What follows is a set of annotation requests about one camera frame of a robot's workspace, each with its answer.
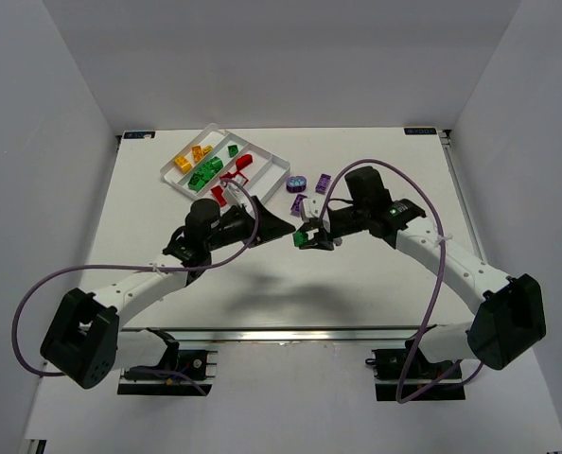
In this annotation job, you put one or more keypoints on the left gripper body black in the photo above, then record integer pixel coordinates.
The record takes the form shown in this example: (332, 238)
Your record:
(255, 223)

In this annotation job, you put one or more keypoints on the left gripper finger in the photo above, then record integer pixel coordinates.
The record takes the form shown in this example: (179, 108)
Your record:
(268, 237)
(268, 224)

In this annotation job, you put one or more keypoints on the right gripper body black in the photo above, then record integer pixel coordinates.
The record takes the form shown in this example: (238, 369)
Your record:
(328, 228)

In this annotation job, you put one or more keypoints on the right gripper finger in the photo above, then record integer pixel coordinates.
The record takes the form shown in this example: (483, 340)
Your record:
(317, 243)
(312, 225)

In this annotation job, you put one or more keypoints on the small green lego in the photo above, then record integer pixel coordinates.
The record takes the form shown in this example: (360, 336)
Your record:
(300, 239)

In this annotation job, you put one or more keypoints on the purple lego brick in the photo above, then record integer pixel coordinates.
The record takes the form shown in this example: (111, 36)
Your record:
(296, 205)
(323, 183)

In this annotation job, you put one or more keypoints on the purple round flower lego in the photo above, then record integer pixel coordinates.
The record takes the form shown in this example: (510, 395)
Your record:
(296, 184)

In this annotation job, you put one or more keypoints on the red small lego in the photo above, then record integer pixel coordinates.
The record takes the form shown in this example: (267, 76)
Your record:
(225, 179)

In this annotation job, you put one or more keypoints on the green 2x4 lego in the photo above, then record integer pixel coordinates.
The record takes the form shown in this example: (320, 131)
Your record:
(207, 172)

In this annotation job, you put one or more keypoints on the red sloped lego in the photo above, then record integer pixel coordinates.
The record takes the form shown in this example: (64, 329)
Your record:
(243, 161)

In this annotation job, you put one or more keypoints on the green square lego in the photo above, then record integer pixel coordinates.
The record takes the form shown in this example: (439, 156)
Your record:
(197, 182)
(232, 150)

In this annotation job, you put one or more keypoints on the yellow 2x4 lego brick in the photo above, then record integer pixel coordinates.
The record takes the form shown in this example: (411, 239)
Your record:
(197, 153)

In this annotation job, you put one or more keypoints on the large yellow rounded lego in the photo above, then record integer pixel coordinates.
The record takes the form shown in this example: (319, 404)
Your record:
(183, 164)

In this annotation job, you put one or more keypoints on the green bush lego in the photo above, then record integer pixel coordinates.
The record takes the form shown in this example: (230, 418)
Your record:
(214, 165)

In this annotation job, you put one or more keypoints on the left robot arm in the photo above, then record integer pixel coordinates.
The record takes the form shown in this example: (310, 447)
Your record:
(86, 339)

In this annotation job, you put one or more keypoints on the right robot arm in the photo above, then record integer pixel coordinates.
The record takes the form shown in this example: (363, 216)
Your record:
(508, 311)

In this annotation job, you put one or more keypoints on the red tall lego in tray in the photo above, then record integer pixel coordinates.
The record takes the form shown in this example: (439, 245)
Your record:
(239, 178)

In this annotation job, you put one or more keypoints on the green square lego in tray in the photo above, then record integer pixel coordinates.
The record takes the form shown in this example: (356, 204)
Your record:
(197, 182)

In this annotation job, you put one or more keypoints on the white divided sorting tray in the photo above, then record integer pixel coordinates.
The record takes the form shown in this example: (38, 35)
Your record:
(267, 173)

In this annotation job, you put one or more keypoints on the right blue table label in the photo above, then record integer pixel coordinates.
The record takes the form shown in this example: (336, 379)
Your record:
(419, 131)

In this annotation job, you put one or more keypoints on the blue table label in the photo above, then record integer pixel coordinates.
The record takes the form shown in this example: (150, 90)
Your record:
(138, 135)
(419, 131)

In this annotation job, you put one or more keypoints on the left blue table label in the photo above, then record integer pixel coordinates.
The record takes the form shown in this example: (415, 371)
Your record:
(138, 135)

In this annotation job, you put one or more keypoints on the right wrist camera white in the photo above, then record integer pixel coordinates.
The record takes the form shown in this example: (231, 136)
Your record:
(311, 209)

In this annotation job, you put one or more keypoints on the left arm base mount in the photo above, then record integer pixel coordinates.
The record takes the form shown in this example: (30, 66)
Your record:
(155, 363)

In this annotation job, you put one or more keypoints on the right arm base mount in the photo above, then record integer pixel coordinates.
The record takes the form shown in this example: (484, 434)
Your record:
(387, 358)

